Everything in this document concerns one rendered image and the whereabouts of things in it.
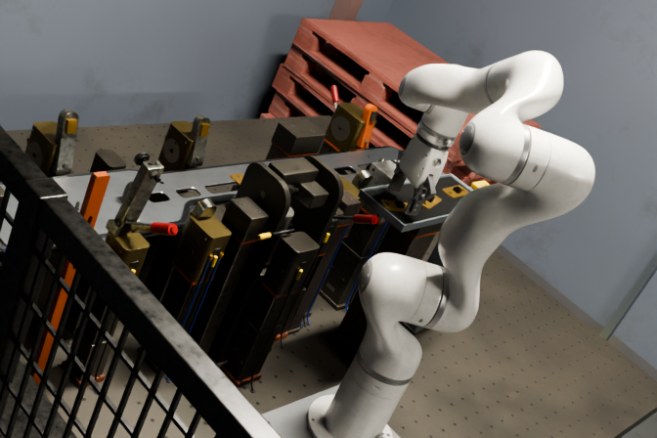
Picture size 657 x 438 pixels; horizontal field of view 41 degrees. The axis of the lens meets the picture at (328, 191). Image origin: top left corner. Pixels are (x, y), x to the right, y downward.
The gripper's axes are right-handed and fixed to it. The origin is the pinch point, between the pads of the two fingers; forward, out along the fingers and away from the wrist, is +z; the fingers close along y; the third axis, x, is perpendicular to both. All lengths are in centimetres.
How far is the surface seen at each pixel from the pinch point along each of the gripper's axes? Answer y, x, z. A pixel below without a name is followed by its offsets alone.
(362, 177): 22.2, -2.8, 8.7
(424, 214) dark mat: -1.4, -6.3, 2.4
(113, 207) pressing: 9, 58, 18
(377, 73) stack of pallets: 174, -89, 39
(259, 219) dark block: -5.7, 34.0, 6.8
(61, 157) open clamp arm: 22, 68, 16
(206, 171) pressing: 29.8, 32.8, 18.4
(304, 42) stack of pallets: 214, -71, 48
